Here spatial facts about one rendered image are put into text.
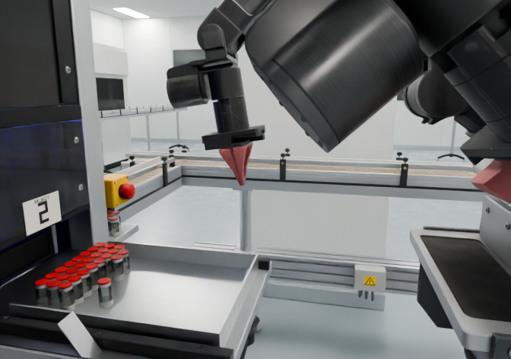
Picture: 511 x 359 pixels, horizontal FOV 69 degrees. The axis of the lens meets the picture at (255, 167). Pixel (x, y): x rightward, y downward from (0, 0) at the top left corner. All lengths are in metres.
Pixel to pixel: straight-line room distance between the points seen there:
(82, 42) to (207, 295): 0.57
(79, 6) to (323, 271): 1.28
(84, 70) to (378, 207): 1.69
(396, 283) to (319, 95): 1.54
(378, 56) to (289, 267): 1.52
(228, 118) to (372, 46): 0.48
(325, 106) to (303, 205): 2.01
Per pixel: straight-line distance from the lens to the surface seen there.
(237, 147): 0.63
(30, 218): 0.77
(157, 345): 0.58
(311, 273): 1.66
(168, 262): 0.84
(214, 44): 0.62
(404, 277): 1.67
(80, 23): 0.90
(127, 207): 1.25
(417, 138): 8.82
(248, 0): 0.65
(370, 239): 2.23
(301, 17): 0.18
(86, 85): 0.88
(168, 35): 9.54
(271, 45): 0.18
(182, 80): 0.66
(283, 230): 2.23
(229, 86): 0.63
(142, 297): 0.72
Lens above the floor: 1.24
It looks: 11 degrees down
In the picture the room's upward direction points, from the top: straight up
